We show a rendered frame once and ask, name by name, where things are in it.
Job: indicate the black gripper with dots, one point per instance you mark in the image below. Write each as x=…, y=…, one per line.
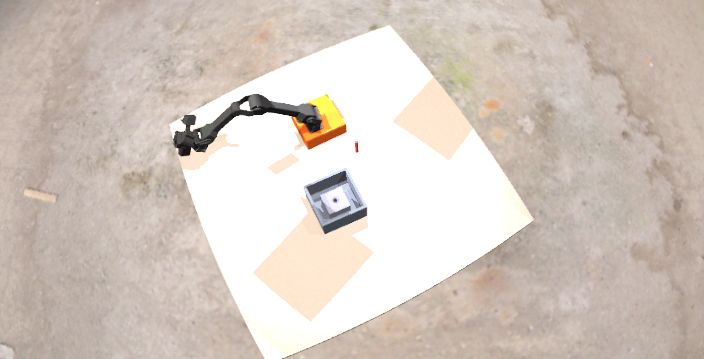
x=188, y=120

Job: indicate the white square plate with hole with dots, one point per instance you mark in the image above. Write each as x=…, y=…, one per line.
x=335, y=202

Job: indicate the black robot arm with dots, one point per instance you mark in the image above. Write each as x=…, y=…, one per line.
x=305, y=113

